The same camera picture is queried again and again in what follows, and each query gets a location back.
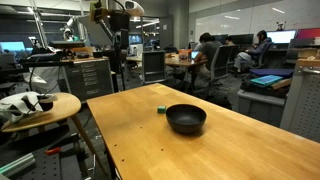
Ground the red screen monitor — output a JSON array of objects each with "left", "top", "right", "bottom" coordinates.
[{"left": 296, "top": 27, "right": 320, "bottom": 40}]

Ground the wooden office desk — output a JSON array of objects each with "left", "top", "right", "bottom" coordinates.
[{"left": 126, "top": 54, "right": 208, "bottom": 92}]

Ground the bright white computer monitor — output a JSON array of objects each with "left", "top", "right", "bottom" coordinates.
[{"left": 266, "top": 29, "right": 298, "bottom": 45}]

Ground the dark blue flat cushion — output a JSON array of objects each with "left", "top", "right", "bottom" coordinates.
[{"left": 249, "top": 68, "right": 295, "bottom": 80}]

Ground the seated person grey shirt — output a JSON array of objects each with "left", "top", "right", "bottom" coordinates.
[{"left": 194, "top": 32, "right": 223, "bottom": 82}]

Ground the blue lit monitor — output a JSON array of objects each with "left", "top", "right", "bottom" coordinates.
[{"left": 0, "top": 41, "right": 27, "bottom": 53}]

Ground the dark computer monitor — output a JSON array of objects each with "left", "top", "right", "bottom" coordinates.
[{"left": 229, "top": 33, "right": 255, "bottom": 46}]

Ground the grey storage bin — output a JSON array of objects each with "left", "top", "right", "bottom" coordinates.
[{"left": 236, "top": 88, "right": 288, "bottom": 128}]

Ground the round wooden side table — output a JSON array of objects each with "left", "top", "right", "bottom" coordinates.
[{"left": 0, "top": 92, "right": 111, "bottom": 178}]

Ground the black bowl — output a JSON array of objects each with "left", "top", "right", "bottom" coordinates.
[{"left": 165, "top": 103, "right": 208, "bottom": 135}]

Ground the seated person dark jacket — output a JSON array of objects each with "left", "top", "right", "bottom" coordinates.
[{"left": 233, "top": 29, "right": 273, "bottom": 74}]

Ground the grey labelled drawer cabinet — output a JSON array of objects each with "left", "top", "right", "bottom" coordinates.
[{"left": 64, "top": 58, "right": 115, "bottom": 102}]

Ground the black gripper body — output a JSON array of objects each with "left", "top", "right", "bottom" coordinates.
[{"left": 109, "top": 10, "right": 131, "bottom": 34}]

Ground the white crumpled cloth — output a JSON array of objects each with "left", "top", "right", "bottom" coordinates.
[{"left": 0, "top": 91, "right": 45, "bottom": 123}]

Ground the grey perforated metal cart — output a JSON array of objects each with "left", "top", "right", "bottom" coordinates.
[{"left": 279, "top": 58, "right": 320, "bottom": 144}]

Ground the grey mesh office chair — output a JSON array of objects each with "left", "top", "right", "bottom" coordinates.
[{"left": 204, "top": 44, "right": 235, "bottom": 96}]

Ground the small black cup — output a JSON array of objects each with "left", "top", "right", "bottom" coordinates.
[{"left": 36, "top": 94, "right": 58, "bottom": 112}]

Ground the aluminium extrusion bar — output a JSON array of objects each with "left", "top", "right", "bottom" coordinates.
[{"left": 0, "top": 152, "right": 36, "bottom": 178}]

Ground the teal flat book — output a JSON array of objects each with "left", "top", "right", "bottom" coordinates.
[{"left": 250, "top": 74, "right": 284, "bottom": 88}]

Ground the orange handled tool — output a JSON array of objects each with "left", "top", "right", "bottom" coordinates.
[{"left": 44, "top": 146, "right": 63, "bottom": 157}]

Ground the orange container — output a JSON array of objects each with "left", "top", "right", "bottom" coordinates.
[{"left": 178, "top": 49, "right": 193, "bottom": 62}]

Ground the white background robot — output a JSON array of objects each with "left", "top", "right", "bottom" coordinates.
[{"left": 60, "top": 17, "right": 80, "bottom": 43}]

